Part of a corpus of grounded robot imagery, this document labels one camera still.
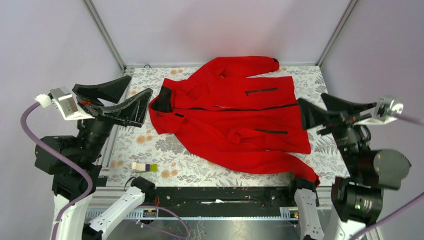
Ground multicoloured block row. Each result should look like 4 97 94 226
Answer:
131 162 158 173

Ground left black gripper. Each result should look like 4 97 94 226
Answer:
76 73 155 161

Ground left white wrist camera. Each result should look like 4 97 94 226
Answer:
34 87 94 121

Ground floral patterned table mat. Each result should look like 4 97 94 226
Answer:
104 65 348 187

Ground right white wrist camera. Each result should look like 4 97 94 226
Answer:
356 95 404 126

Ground aluminium frame rail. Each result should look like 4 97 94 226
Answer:
84 187 335 222

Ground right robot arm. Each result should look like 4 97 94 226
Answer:
286 93 411 240

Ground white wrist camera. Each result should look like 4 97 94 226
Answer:
356 95 404 126
34 87 94 121

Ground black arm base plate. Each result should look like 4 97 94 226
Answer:
142 186 297 218

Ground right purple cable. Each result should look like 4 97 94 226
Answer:
347 112 424 240

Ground red zip-up jacket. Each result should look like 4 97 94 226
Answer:
148 56 320 185

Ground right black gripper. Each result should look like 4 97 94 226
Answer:
298 90 378 176

